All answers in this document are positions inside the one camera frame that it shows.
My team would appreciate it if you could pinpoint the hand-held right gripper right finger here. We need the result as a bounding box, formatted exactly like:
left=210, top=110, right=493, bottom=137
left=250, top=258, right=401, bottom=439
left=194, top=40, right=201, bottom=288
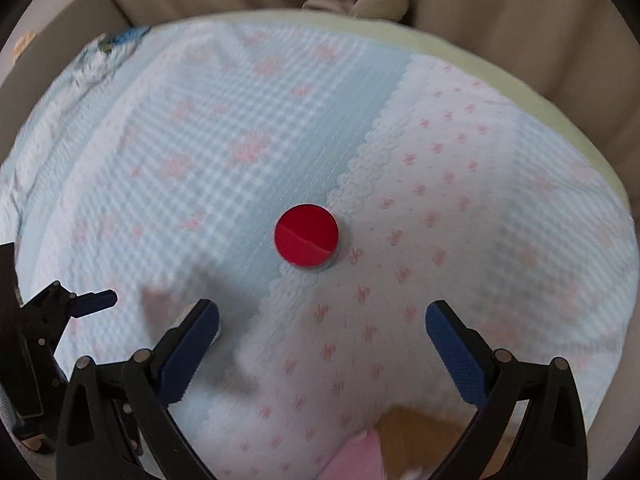
left=424, top=300, right=588, bottom=480

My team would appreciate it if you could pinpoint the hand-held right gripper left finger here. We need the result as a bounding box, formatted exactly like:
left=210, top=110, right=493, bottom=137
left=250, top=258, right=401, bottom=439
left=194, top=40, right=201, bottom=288
left=56, top=299, right=221, bottom=480

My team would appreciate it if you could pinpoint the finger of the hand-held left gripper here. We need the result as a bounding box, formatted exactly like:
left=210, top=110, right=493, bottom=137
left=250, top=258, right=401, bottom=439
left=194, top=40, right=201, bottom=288
left=22, top=281, right=119, bottom=328

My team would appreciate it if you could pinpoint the patterned cardboard box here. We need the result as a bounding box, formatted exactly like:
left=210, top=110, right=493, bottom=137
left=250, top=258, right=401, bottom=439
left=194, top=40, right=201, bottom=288
left=320, top=405, right=506, bottom=480

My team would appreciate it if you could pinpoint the red lid round jar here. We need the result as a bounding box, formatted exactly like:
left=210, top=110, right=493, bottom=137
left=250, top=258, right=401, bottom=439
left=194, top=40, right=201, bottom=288
left=274, top=203, right=341, bottom=272

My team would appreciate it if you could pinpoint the blue checkered floral blanket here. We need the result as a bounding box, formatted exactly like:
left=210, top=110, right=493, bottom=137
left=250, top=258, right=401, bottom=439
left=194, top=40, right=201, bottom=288
left=0, top=19, right=635, bottom=480

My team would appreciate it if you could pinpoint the crumpled pale quilt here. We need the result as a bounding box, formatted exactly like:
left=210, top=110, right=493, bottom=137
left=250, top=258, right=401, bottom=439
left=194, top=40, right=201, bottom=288
left=67, top=35, right=131, bottom=93

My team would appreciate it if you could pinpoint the small orange item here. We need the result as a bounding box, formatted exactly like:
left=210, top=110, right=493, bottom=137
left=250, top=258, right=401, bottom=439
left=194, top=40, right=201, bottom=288
left=12, top=30, right=41, bottom=58

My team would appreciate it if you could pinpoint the blue patterned packet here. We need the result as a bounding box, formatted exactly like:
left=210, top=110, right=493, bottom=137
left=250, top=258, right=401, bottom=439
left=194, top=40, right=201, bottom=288
left=112, top=25, right=153, bottom=46

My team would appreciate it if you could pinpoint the beige upholstered headboard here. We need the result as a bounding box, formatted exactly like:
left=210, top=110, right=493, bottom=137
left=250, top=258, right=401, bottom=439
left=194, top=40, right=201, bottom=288
left=0, top=0, right=132, bottom=96

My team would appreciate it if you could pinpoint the light green bed sheet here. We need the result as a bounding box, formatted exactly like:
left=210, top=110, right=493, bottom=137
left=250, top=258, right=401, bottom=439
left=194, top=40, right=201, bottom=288
left=220, top=7, right=632, bottom=203

